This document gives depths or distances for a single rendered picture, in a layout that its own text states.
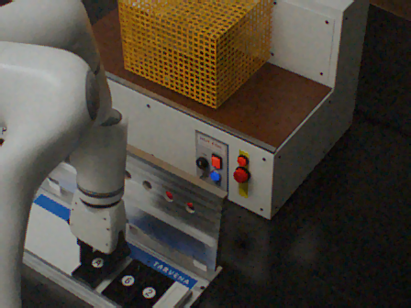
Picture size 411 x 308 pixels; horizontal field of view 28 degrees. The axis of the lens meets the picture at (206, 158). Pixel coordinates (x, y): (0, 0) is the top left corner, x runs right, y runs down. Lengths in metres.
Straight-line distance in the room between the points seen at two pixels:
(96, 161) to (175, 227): 0.24
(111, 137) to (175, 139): 0.35
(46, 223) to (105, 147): 0.36
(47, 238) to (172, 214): 0.27
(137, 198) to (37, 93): 0.69
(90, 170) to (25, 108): 0.48
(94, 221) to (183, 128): 0.30
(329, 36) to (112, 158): 0.50
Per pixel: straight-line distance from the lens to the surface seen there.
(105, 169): 1.38
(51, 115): 0.92
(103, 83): 1.21
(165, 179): 1.50
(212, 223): 1.49
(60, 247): 1.63
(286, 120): 1.60
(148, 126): 1.72
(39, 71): 0.93
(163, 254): 1.59
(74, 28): 1.08
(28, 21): 1.04
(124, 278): 1.55
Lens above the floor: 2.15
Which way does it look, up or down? 44 degrees down
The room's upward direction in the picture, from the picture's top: 1 degrees counter-clockwise
